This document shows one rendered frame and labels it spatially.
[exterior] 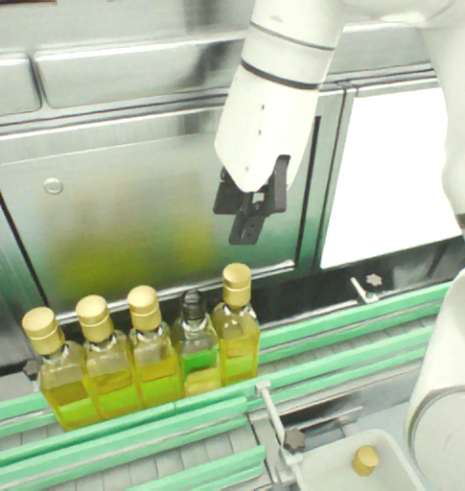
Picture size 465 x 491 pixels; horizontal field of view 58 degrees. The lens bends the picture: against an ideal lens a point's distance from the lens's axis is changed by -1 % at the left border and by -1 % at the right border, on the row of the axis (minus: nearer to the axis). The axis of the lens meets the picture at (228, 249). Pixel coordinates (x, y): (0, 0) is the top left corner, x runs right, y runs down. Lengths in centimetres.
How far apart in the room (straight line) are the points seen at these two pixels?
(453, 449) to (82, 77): 46
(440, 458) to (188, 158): 41
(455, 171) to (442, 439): 19
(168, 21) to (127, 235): 27
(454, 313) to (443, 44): 22
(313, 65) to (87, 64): 24
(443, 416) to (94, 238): 45
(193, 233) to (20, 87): 29
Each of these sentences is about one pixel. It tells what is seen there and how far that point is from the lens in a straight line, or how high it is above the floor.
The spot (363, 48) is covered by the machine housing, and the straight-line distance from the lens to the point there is 59.
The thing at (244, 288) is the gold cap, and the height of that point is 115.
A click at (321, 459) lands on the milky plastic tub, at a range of 77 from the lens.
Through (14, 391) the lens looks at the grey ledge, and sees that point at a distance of 82.
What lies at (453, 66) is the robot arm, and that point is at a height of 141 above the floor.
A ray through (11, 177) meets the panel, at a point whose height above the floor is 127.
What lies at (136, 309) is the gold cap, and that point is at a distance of 49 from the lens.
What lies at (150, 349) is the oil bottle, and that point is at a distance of 54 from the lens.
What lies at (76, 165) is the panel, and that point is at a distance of 53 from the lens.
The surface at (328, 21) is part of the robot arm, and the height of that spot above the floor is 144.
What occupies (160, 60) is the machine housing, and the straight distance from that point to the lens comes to 50.
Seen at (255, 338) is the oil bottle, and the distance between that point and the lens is 58.
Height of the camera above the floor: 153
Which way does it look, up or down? 42 degrees down
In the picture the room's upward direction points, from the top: straight up
